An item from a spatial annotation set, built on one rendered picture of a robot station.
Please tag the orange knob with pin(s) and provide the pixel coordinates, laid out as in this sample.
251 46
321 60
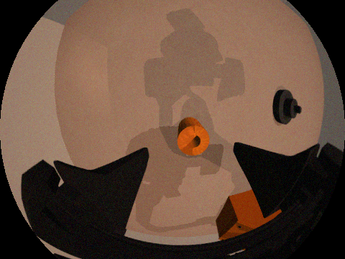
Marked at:
193 139

